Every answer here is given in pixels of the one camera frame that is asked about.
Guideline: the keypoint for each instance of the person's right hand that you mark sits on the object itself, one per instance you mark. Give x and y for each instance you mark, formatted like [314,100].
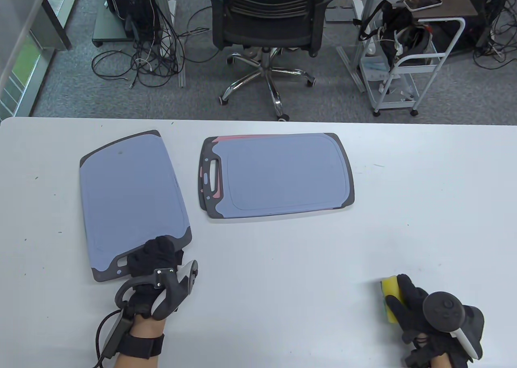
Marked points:
[408,315]

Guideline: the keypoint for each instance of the person's left hand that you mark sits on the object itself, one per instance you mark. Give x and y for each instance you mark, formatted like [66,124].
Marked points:
[155,255]

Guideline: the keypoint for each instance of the yellow sponge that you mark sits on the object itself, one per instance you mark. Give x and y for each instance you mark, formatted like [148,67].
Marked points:
[391,287]

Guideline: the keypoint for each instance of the blue cutting board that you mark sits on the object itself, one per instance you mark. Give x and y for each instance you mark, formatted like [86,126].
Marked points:
[282,174]
[129,198]

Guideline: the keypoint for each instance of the pink cutting board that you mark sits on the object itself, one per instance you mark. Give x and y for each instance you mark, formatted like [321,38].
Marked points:
[234,137]

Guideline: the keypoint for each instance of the person's left forearm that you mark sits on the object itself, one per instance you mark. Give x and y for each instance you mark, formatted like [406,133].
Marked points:
[147,327]

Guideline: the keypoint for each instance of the person's right forearm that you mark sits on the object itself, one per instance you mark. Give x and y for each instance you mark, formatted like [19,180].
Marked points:
[442,362]

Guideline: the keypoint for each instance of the grey right hand controller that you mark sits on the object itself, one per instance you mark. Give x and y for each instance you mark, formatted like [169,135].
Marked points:
[442,309]

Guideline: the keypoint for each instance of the grey hand controller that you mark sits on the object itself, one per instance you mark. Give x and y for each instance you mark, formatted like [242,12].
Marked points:
[173,295]
[442,309]

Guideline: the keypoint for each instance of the grey left hand controller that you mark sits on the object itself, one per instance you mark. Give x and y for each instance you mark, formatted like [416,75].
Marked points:
[173,295]

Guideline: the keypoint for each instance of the grey stand base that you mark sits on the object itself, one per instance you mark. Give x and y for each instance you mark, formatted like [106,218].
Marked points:
[107,26]

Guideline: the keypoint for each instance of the pale blue packet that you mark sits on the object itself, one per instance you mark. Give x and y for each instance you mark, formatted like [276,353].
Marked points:
[373,67]

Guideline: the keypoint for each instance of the black computer rack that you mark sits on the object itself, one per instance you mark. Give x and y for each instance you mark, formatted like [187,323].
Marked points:
[137,4]

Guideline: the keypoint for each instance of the black office chair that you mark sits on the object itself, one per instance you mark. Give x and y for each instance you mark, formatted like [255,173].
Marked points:
[266,24]

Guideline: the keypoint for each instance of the white utility cart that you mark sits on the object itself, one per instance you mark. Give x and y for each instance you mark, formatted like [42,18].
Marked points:
[420,59]

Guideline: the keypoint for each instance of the black bag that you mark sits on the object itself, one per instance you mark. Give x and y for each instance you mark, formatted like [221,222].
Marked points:
[398,24]

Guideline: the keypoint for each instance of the grey floor plate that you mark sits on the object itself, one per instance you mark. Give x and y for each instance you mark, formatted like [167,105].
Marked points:
[339,15]

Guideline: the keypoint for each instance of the white smartphone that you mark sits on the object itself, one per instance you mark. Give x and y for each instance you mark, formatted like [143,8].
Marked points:
[422,1]

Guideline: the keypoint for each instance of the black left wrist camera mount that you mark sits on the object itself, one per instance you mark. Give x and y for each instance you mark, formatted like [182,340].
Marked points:
[137,345]

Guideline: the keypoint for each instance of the grey window frame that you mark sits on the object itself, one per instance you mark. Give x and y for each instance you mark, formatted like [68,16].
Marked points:
[24,97]

